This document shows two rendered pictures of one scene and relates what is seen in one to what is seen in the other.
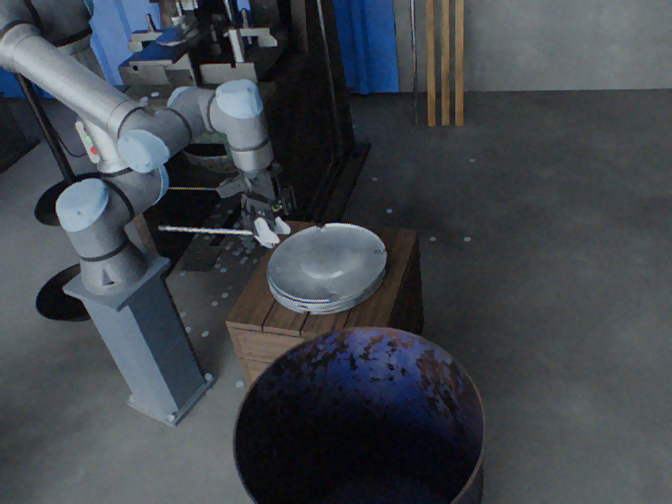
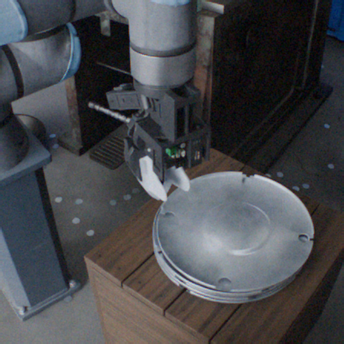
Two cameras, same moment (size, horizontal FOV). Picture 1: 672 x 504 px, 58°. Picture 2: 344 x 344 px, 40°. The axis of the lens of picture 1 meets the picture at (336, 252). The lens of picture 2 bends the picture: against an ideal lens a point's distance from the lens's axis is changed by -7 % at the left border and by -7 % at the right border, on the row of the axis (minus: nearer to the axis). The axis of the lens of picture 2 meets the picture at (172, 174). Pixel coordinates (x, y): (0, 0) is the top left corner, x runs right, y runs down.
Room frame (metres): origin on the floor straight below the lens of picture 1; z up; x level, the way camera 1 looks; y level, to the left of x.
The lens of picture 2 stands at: (0.55, -0.02, 1.05)
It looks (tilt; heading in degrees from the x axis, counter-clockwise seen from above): 42 degrees down; 15
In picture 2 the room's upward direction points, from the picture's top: straight up
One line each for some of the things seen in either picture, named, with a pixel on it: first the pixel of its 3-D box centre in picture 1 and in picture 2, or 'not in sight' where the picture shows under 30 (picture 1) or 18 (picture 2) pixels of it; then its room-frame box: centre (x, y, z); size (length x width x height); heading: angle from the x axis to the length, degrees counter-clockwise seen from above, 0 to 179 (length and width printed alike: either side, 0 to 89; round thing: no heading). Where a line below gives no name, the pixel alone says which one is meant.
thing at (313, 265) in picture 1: (327, 260); (237, 226); (1.16, 0.02, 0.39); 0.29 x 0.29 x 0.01
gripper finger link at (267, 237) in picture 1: (268, 236); (156, 185); (1.02, 0.13, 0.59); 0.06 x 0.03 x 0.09; 48
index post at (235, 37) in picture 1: (236, 43); not in sight; (1.73, 0.17, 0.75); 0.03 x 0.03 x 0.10; 69
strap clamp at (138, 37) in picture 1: (150, 30); not in sight; (1.97, 0.45, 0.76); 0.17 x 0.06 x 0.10; 69
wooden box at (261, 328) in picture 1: (336, 322); (223, 292); (1.16, 0.03, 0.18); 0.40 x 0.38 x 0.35; 157
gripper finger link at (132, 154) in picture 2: (254, 216); (142, 151); (1.03, 0.15, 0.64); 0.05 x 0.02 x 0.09; 138
